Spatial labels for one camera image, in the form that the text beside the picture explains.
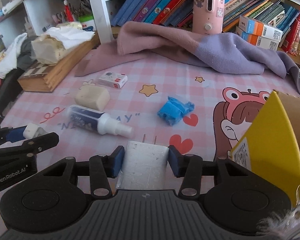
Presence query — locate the beige tissue pack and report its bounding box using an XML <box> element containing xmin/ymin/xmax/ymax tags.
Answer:
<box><xmin>31</xmin><ymin>22</ymin><xmax>95</xmax><ymax>65</ymax></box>

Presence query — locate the small white adapter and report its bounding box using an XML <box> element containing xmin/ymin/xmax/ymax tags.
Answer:
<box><xmin>22</xmin><ymin>123</ymin><xmax>47</xmax><ymax>139</ymax></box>

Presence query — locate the white charger plug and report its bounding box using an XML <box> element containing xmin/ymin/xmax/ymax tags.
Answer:
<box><xmin>116</xmin><ymin>140</ymin><xmax>168</xmax><ymax>190</ymax></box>

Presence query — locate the wooden chess box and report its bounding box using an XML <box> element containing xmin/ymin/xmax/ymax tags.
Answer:
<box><xmin>17</xmin><ymin>34</ymin><xmax>100</xmax><ymax>93</ymax></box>

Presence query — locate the pink checkered tablecloth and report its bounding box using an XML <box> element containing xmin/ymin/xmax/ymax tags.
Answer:
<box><xmin>2</xmin><ymin>53</ymin><xmax>300</xmax><ymax>169</ymax></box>

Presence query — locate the pile of clothes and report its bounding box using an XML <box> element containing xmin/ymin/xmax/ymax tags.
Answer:
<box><xmin>0</xmin><ymin>33</ymin><xmax>37</xmax><ymax>123</ymax></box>

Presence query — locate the pink purple blanket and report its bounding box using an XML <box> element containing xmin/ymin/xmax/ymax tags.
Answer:
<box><xmin>75</xmin><ymin>22</ymin><xmax>300</xmax><ymax>94</ymax></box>

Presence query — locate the small white red box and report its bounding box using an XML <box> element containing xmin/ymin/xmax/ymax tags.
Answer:
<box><xmin>98</xmin><ymin>72</ymin><xmax>128</xmax><ymax>89</ymax></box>

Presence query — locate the yellow cardboard box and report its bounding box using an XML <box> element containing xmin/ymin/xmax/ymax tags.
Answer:
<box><xmin>230</xmin><ymin>91</ymin><xmax>300</xmax><ymax>205</ymax></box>

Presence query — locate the beige eraser block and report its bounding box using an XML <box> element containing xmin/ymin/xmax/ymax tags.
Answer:
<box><xmin>74</xmin><ymin>85</ymin><xmax>110</xmax><ymax>111</ymax></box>

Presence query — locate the white blue spray bottle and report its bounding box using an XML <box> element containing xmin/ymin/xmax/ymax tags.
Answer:
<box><xmin>67</xmin><ymin>105</ymin><xmax>134</xmax><ymax>138</ymax></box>

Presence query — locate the orange blue white carton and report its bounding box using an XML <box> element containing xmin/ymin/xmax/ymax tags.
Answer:
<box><xmin>239</xmin><ymin>16</ymin><xmax>283</xmax><ymax>41</ymax></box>

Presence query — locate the blue cloth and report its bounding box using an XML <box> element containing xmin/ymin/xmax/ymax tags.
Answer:
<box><xmin>157</xmin><ymin>96</ymin><xmax>195</xmax><ymax>126</ymax></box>

